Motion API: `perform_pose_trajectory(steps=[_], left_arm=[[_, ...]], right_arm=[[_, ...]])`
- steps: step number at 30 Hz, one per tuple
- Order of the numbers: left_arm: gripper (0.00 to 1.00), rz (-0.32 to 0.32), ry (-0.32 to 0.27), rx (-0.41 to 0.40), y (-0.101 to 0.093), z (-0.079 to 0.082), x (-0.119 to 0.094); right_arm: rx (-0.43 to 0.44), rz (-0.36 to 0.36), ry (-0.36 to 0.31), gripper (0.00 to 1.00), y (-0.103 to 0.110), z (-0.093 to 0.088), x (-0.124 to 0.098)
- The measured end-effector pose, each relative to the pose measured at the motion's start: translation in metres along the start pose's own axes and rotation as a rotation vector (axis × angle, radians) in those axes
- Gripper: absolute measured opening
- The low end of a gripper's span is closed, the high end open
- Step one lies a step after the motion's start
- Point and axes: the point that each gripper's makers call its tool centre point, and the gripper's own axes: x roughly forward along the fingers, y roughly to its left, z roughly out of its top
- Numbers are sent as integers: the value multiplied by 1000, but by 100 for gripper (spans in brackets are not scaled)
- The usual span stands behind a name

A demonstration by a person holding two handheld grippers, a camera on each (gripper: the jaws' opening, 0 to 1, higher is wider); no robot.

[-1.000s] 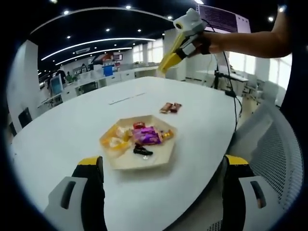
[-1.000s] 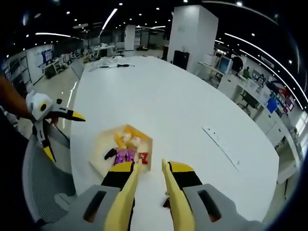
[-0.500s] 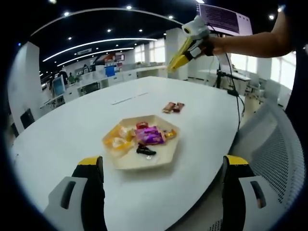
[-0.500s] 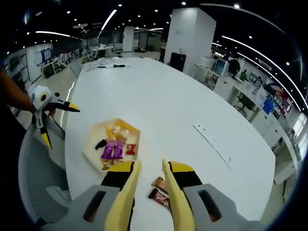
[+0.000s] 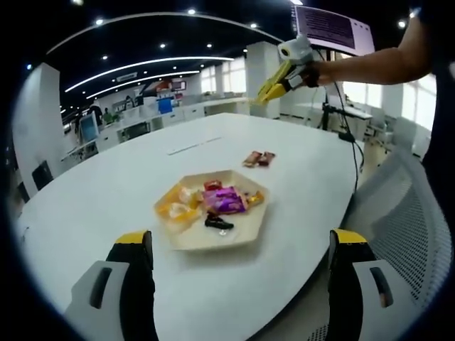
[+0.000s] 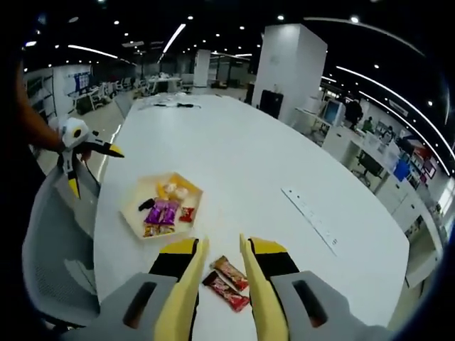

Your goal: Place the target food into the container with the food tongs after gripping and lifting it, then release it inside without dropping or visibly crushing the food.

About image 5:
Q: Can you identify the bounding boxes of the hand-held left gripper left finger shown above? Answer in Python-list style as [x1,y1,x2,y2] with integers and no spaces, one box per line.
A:
[63,229,159,341]

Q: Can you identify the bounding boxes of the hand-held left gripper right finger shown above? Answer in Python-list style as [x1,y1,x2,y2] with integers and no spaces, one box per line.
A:
[326,228,420,341]

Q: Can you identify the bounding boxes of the pale yellow food tongs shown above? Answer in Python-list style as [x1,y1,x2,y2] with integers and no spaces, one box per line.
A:
[248,63,291,107]

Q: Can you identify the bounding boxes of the brown food bar packet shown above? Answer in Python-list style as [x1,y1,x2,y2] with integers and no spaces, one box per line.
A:
[242,151,263,168]
[257,151,277,168]

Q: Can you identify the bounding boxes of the small orange food packet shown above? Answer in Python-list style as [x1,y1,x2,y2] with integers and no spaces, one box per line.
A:
[244,190,265,207]

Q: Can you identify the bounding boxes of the beige hexagonal container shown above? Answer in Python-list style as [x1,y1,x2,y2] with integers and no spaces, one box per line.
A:
[153,169,270,251]

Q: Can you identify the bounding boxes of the black food packet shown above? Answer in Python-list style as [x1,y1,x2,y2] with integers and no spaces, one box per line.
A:
[203,213,235,230]

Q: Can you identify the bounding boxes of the person's right hand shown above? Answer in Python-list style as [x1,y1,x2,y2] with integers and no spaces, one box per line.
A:
[300,60,331,89]

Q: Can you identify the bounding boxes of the large display screen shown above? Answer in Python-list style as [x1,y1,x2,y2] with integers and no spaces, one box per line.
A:
[294,4,374,58]

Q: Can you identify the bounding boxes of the white square pillar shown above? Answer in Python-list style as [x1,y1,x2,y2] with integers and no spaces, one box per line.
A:
[12,63,61,193]
[246,41,282,118]

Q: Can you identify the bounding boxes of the black tripod stand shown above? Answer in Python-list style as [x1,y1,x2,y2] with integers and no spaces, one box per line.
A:
[318,102,348,132]

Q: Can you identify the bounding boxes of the white side desk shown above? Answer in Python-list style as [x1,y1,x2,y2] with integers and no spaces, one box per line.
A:
[341,106,373,136]

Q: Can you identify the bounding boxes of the grey mesh office chair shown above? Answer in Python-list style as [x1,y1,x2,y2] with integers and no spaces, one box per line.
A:
[309,145,452,341]

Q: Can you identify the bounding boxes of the curved ceiling light strip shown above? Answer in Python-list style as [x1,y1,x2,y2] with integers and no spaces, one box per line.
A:
[63,56,235,92]

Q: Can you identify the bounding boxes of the white office desk row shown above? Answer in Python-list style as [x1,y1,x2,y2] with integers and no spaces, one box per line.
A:
[60,97,250,163]

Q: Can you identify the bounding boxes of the pale blue screen kiosk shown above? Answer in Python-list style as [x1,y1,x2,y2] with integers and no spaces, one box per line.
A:
[78,115,100,143]

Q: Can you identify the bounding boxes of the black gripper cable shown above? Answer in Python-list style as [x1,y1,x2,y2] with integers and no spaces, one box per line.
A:
[332,81,365,189]

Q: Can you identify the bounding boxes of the red wall banner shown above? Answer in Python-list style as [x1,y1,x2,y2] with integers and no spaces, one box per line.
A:
[140,80,188,95]

